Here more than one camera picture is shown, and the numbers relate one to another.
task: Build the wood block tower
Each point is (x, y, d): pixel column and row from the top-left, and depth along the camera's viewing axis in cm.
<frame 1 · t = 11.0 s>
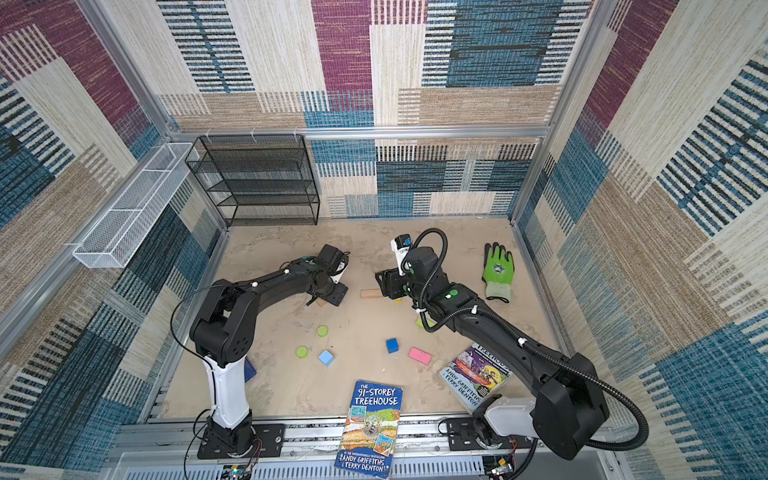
left hand: (333, 287, 98), fingers open
right hand: (387, 277, 80), fingers open
green black work glove: (498, 272, 105), point 2 cm above the table
right natural wood block: (370, 294, 101), on the table
light green rectangular block: (419, 322, 61), point 32 cm above the table
pink rectangular block: (420, 355, 87), point 2 cm above the table
dark blue cube block: (392, 345, 89), point 2 cm above the table
light blue cube block: (326, 358, 87), point 2 cm above the table
upper green cylinder block: (322, 331, 93), on the table
lower green cylinder block: (302, 351, 89), on the table
purple treehouse book: (476, 376, 83), point 3 cm above the table

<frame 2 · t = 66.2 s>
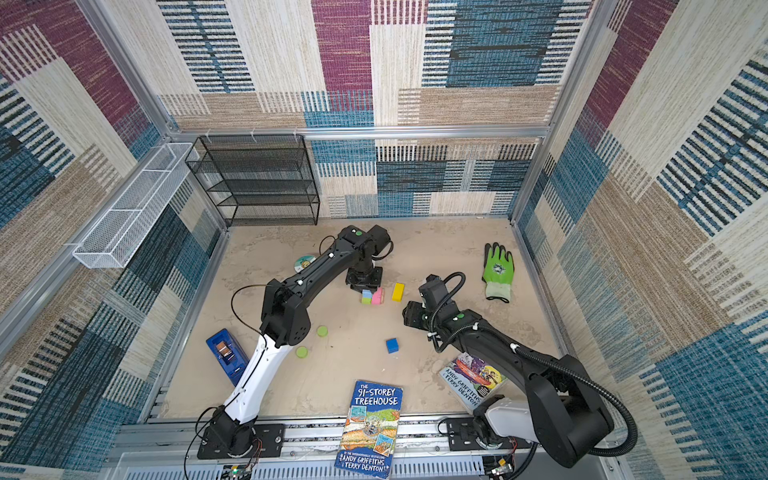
left hand: (373, 287, 94), fingers open
right hand: (410, 317, 87), fingers open
light green rectangular block: (366, 300, 97), point 3 cm above the table
pink rectangular block: (378, 296, 98), point 3 cm above the table
light blue cube block: (366, 293, 95), point 6 cm above the table
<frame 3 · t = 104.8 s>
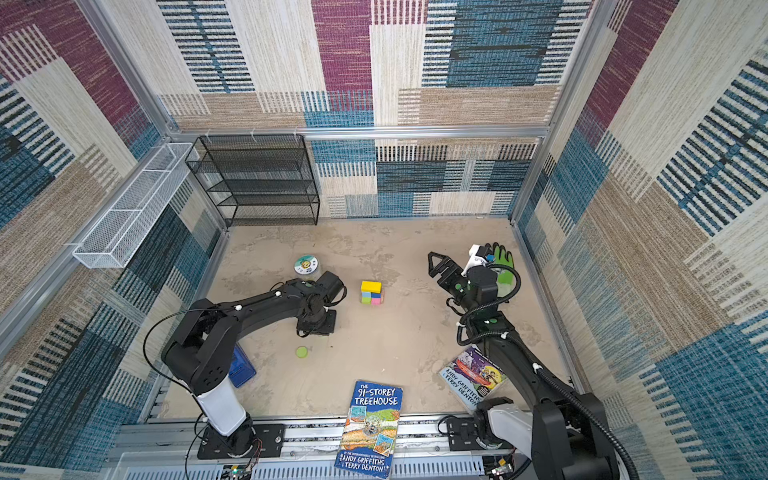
left hand: (325, 326, 91), fingers open
right hand: (435, 264, 82), fingers open
dark blue cube block: (375, 295, 98), point 3 cm above the table
yellow wood block: (371, 287, 96), point 7 cm above the table
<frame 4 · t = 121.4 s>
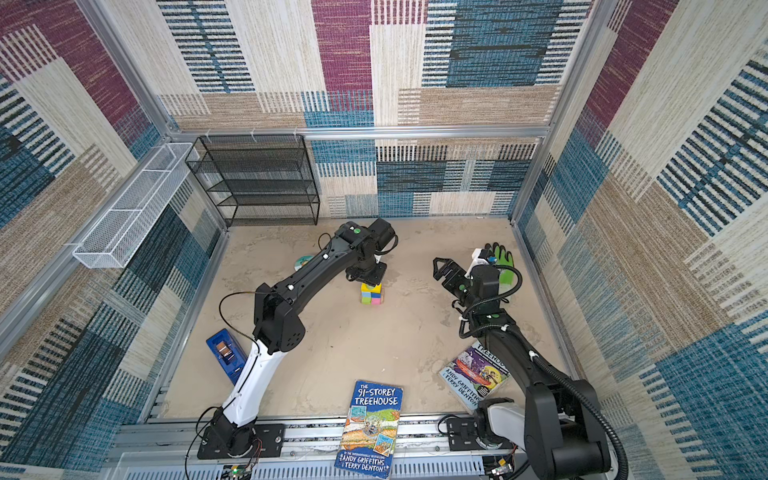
left hand: (373, 277, 90), fingers open
right hand: (441, 270, 86), fingers open
